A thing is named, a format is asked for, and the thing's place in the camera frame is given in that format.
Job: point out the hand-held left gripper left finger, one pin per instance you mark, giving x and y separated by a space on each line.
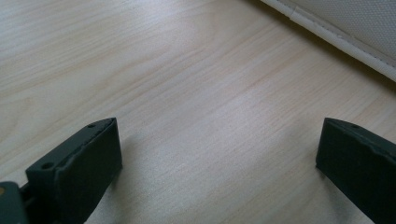
81 168

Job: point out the white fabric storage box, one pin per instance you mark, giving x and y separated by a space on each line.
348 21

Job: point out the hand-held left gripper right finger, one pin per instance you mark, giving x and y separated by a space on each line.
358 161

